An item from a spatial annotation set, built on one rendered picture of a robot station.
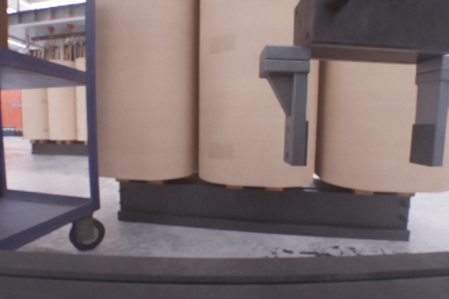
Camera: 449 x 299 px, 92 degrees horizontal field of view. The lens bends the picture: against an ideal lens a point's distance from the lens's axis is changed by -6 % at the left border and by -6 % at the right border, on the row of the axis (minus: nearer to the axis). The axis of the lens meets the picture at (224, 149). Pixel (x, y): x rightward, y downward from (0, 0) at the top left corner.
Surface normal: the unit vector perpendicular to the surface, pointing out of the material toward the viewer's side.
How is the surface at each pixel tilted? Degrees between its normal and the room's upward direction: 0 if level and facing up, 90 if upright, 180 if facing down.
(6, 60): 90
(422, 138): 90
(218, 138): 90
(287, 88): 90
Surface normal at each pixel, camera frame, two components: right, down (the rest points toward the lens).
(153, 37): 0.19, 0.10
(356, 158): -0.64, 0.07
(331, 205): -0.15, 0.10
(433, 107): -1.00, -0.01
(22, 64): 0.98, 0.04
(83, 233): 0.75, 0.07
